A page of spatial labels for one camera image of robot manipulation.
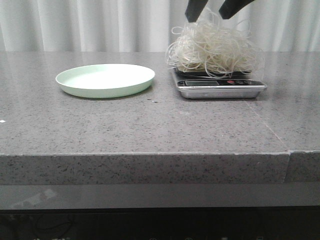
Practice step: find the pale green round plate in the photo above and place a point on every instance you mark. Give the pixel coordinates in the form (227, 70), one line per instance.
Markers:
(104, 81)

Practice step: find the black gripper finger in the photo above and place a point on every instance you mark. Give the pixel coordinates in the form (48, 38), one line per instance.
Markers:
(194, 9)
(231, 7)

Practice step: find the white vermicelli noodle bundle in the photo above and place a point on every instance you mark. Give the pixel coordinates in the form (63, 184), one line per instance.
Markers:
(209, 47)

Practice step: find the black silver kitchen scale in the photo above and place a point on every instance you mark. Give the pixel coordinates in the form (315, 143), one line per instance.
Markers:
(199, 85)

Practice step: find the white pleated curtain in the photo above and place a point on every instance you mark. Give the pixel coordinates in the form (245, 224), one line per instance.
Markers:
(146, 25)

